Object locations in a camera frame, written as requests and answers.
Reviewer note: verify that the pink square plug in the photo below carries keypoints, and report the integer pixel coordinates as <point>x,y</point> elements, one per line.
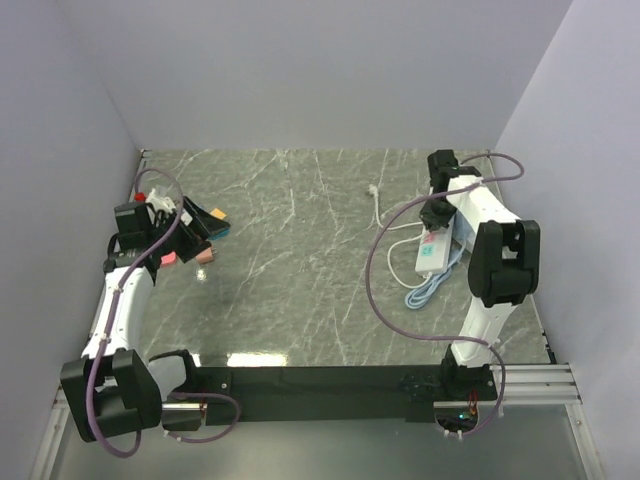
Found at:
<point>169,260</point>

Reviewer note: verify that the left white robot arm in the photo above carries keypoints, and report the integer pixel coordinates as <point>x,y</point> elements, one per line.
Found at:
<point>111,389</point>

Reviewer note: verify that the white power strip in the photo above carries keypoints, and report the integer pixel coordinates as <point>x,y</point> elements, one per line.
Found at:
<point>433,251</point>

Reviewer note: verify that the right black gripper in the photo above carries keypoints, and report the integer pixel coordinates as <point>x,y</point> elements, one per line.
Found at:
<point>431,221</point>

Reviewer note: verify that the coral plug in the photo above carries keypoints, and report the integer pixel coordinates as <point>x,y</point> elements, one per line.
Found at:
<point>206,256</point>

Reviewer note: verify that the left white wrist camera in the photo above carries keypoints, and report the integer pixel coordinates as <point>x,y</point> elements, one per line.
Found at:
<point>157,200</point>

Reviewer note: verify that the aluminium frame rail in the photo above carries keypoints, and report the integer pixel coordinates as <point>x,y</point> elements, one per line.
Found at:
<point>537,384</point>

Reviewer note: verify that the black base bar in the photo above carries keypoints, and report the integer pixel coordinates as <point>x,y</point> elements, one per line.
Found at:
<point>286,394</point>

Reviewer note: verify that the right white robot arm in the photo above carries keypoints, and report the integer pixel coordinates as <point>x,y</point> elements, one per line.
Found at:
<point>504,258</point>

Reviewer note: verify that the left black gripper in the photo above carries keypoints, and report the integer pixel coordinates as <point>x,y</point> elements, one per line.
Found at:
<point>195,233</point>

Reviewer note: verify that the yellow plug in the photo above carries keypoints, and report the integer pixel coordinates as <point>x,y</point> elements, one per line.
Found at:
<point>218,214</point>

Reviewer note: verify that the dark blue plug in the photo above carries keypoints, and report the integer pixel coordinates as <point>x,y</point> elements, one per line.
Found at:
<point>223,230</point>

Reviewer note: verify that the blue power strip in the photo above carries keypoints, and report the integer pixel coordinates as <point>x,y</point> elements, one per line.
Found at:
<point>462,232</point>

